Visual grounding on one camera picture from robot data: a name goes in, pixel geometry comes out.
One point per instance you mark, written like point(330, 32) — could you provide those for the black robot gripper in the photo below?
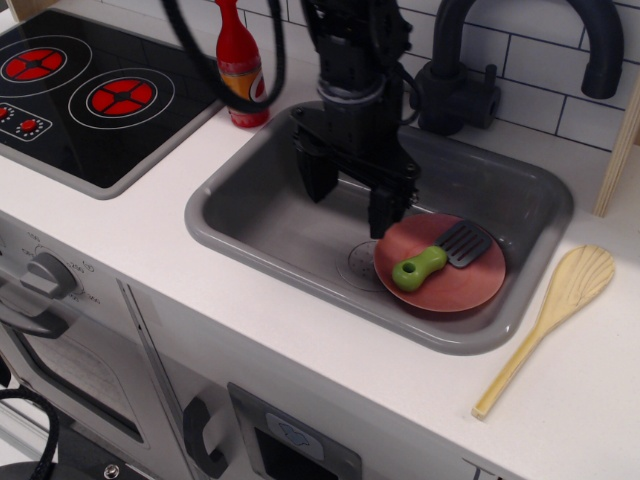
point(362, 142)

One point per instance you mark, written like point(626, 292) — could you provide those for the green handled black spatula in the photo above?
point(458, 246)

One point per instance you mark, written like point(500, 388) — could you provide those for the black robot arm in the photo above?
point(359, 44)

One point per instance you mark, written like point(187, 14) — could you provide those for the grey plastic sink basin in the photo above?
point(255, 210)

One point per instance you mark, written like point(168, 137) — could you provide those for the pink round plate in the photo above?
point(449, 289)

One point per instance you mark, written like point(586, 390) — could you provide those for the black toy faucet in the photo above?
point(447, 99)

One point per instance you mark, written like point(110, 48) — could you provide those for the red toy sauce bottle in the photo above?
point(237, 55)

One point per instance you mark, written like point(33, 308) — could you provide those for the wooden spoon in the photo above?
point(578, 278)

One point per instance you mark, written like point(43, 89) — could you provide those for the black toy stove top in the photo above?
point(95, 107)

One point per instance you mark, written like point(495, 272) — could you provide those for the grey dishwasher control panel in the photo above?
point(280, 446)

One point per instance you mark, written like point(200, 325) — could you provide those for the wooden side panel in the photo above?
point(626, 139)

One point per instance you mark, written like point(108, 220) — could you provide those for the grey oven knob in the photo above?
point(49, 276)

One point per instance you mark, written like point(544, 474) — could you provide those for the dark grey cabinet handle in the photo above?
point(194, 420)

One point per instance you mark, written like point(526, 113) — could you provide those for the grey oven door handle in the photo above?
point(24, 314)

